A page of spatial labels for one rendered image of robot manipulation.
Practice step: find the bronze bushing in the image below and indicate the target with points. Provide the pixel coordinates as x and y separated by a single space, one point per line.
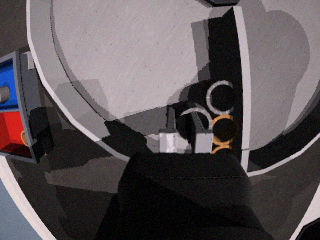
230 148
23 137
229 133

